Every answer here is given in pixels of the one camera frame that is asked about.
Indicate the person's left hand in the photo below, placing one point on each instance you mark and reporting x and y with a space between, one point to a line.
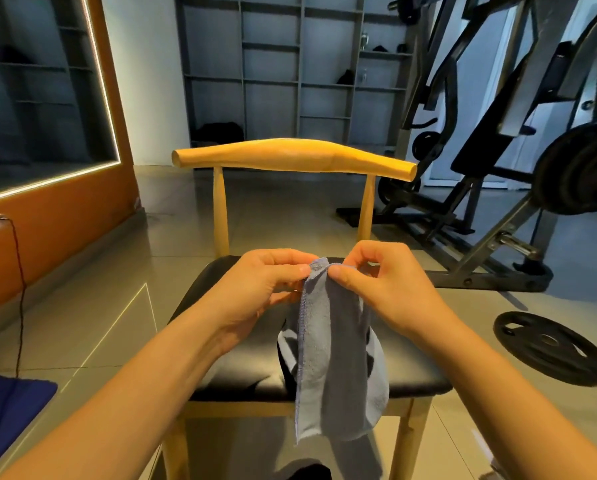
253 290

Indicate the person's right hand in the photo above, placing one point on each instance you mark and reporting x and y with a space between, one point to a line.
393 290

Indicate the single blue-grey towel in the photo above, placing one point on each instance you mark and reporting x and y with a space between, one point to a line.
333 375

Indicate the person's left forearm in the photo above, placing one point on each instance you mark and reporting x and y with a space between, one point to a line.
128 415

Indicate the person's right forearm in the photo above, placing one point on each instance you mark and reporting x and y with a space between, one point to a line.
508 405

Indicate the black and grey gym machine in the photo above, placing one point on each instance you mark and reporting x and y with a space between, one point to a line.
488 245

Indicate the wooden chair with black seat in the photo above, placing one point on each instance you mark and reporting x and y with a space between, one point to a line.
288 155

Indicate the loose black weight plate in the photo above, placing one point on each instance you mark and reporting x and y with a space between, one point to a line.
551 347

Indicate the mounted black weight plate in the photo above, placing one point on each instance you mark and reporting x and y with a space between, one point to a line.
583 170

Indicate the grey shelf unit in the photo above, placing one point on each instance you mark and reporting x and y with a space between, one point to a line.
278 65

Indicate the dark blue mat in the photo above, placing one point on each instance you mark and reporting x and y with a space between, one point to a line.
8 415

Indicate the wall mirror with light strip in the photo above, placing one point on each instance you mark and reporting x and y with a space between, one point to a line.
38 85

